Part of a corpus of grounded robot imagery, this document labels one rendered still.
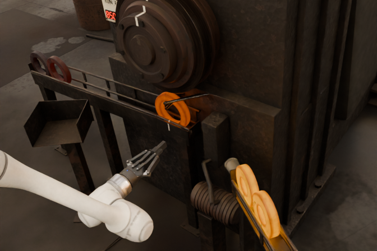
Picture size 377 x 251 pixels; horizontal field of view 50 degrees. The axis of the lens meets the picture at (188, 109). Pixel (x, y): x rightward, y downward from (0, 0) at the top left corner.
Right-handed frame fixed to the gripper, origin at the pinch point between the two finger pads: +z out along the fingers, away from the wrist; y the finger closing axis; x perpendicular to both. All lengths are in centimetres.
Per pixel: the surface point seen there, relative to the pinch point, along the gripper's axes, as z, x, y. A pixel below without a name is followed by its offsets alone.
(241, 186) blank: 5.1, -5.7, 36.2
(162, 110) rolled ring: 20.6, -1.6, -17.0
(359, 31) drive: 111, 7, 38
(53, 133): -12, -14, -66
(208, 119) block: 20.7, 4.7, 10.7
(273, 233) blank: -9, -1, 58
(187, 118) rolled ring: 20.9, -0.4, -1.9
